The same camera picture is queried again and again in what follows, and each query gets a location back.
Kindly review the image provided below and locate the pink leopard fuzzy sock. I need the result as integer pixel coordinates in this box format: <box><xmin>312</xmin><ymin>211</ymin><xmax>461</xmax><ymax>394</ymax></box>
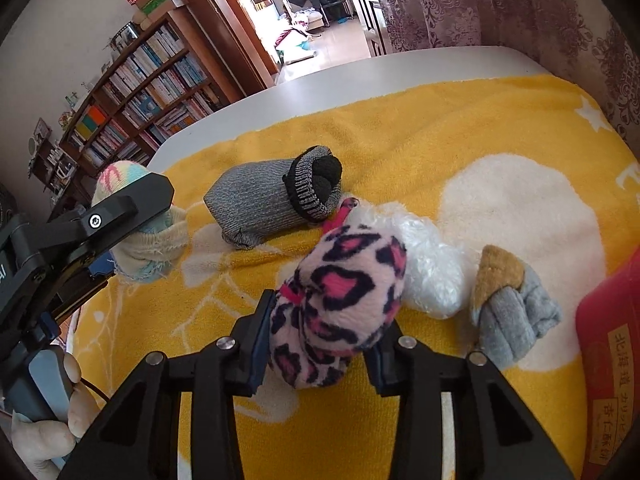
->
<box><xmin>267</xmin><ymin>197</ymin><xmax>466</xmax><ymax>391</ymax></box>

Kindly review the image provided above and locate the grey tan sock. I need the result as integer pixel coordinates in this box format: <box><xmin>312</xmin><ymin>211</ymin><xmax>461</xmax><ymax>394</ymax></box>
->
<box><xmin>469</xmin><ymin>244</ymin><xmax>563</xmax><ymax>367</ymax></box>

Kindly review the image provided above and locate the green cardboard box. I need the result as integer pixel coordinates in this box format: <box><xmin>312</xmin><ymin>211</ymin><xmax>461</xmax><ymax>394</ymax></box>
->
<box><xmin>135</xmin><ymin>0</ymin><xmax>182</xmax><ymax>16</ymax></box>

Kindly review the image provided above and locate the red tin container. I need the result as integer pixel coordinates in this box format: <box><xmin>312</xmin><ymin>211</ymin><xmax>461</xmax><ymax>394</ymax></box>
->
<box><xmin>574</xmin><ymin>260</ymin><xmax>640</xmax><ymax>480</ymax></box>

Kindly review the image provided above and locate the white coat rack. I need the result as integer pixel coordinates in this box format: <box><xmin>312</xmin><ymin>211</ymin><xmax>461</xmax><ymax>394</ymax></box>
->
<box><xmin>272</xmin><ymin>0</ymin><xmax>321</xmax><ymax>36</ymax></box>

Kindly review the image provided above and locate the dark wooden door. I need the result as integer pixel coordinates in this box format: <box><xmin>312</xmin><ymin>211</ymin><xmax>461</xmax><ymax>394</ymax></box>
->
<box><xmin>345</xmin><ymin>0</ymin><xmax>396</xmax><ymax>58</ymax></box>

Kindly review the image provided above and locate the grey black sock roll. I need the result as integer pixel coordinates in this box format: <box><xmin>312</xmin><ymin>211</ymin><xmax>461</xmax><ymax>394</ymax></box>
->
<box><xmin>203</xmin><ymin>145</ymin><xmax>344</xmax><ymax>250</ymax></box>

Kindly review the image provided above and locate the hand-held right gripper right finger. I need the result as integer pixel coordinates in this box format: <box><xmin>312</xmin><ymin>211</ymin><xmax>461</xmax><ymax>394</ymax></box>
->
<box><xmin>362</xmin><ymin>320</ymin><xmax>576</xmax><ymax>480</ymax></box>

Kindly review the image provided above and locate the yellow white towel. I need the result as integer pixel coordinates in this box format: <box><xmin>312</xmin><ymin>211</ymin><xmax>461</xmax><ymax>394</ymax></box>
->
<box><xmin>67</xmin><ymin>74</ymin><xmax>640</xmax><ymax>480</ymax></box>

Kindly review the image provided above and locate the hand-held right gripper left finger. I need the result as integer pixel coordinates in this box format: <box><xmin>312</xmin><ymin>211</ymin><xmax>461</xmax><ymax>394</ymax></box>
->
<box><xmin>59</xmin><ymin>289</ymin><xmax>281</xmax><ymax>480</ymax></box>

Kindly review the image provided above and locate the wooden door frame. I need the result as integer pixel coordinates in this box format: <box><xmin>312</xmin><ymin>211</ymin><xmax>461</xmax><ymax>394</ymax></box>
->
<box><xmin>157</xmin><ymin>0</ymin><xmax>281</xmax><ymax>93</ymax></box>

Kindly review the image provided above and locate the person's left hand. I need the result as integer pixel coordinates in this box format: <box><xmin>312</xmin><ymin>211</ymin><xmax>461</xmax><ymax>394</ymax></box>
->
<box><xmin>11</xmin><ymin>352</ymin><xmax>101</xmax><ymax>472</ymax></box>

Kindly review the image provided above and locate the dark wooden side shelf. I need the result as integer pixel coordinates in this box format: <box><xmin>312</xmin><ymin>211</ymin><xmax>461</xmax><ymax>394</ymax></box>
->
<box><xmin>27</xmin><ymin>135</ymin><xmax>81</xmax><ymax>201</ymax></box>

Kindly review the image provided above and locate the wooden bookshelf with books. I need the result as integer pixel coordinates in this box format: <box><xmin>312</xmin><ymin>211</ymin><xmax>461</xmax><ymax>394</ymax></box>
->
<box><xmin>50</xmin><ymin>10</ymin><xmax>246</xmax><ymax>181</ymax></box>

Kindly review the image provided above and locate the pastel striped sock roll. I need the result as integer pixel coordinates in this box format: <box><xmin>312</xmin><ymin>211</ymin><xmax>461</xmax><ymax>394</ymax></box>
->
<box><xmin>91</xmin><ymin>160</ymin><xmax>190</xmax><ymax>285</ymax></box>

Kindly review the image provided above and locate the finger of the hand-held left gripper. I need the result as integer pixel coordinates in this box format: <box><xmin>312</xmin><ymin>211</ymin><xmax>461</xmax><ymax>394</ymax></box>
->
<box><xmin>47</xmin><ymin>172</ymin><xmax>176</xmax><ymax>262</ymax></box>
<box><xmin>42</xmin><ymin>252</ymin><xmax>115</xmax><ymax>321</ymax></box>

